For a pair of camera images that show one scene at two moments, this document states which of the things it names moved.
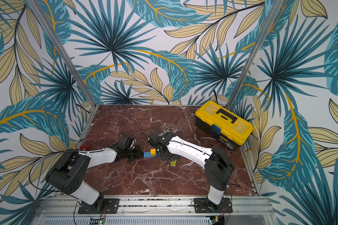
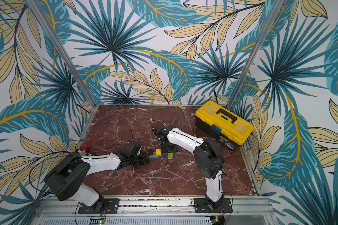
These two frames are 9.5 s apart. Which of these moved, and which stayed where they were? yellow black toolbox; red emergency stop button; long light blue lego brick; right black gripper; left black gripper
Moved: long light blue lego brick; left black gripper; right black gripper
Stayed: red emergency stop button; yellow black toolbox
